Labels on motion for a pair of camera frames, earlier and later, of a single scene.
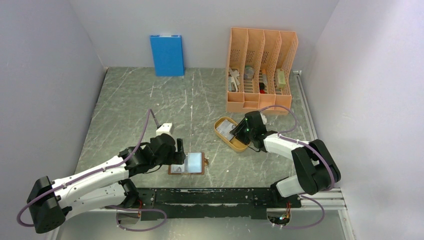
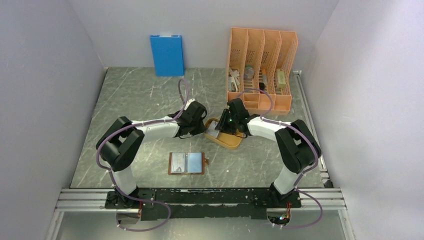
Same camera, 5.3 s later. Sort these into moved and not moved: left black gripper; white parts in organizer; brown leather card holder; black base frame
Moved: left black gripper
Not moved: brown leather card holder; black base frame; white parts in organizer
